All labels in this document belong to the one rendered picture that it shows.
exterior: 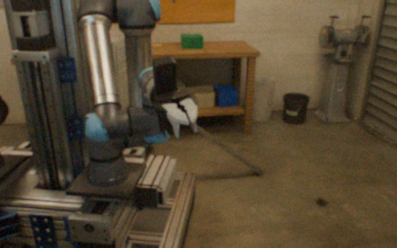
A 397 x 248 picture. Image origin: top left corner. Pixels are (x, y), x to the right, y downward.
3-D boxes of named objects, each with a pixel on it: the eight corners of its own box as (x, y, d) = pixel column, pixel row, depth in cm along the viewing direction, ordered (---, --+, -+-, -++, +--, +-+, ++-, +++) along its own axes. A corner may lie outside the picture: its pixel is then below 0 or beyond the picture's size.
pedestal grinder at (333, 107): (358, 122, 395) (377, 16, 352) (319, 124, 389) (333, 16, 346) (342, 110, 429) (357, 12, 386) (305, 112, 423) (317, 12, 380)
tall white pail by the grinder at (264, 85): (276, 122, 392) (279, 81, 375) (249, 124, 388) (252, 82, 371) (267, 113, 419) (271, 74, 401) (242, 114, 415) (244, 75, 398)
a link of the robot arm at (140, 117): (129, 136, 100) (126, 100, 96) (168, 131, 103) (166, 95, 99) (133, 148, 93) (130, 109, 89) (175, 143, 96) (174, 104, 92)
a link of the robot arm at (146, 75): (165, 93, 101) (164, 63, 97) (176, 106, 91) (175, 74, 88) (137, 96, 98) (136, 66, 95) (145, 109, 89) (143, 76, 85)
